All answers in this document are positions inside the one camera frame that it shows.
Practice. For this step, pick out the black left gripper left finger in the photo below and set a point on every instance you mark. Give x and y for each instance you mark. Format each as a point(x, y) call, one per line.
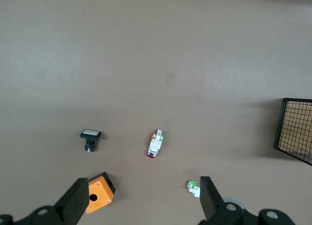
point(73, 200)

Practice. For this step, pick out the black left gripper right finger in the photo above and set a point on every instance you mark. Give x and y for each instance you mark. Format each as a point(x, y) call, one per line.
point(209, 198)

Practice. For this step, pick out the red pushbutton with white body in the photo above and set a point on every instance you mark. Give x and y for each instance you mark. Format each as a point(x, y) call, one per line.
point(155, 145)

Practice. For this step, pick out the white green contact block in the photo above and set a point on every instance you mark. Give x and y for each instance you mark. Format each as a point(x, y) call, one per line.
point(193, 188)

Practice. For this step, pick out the black square pushbutton white cap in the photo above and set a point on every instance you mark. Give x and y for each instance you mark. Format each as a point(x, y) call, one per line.
point(90, 135)

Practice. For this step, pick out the orange button enclosure box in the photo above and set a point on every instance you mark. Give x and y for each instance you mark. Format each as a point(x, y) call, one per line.
point(101, 195)

